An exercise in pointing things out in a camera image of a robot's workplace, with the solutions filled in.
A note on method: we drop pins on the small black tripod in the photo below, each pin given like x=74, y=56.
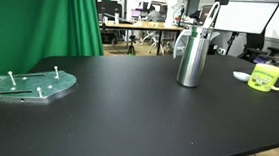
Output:
x=131, y=47

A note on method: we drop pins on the small white oval object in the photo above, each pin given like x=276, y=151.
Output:
x=241, y=76

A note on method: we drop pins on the white screen monitor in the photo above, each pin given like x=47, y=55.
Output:
x=248, y=16

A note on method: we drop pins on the black desk equipment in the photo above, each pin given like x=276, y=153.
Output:
x=109, y=8

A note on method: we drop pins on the wooden desk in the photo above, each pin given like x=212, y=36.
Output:
x=142, y=25

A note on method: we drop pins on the dark laptop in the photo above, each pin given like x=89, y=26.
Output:
x=203, y=13

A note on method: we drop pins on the stainless steel flask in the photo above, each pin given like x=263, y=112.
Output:
x=192, y=64

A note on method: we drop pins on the seated person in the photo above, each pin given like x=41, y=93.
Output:
x=154, y=16

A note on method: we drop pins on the green metal mounting plate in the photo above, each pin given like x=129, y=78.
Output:
x=30, y=86

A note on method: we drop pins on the yellow mug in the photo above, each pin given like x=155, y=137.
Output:
x=263, y=78

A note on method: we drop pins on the white wall outlet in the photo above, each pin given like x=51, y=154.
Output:
x=222, y=50

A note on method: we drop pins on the green curtain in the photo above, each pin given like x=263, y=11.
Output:
x=25, y=30

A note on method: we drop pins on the grey bottle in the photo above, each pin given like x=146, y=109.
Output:
x=117, y=19

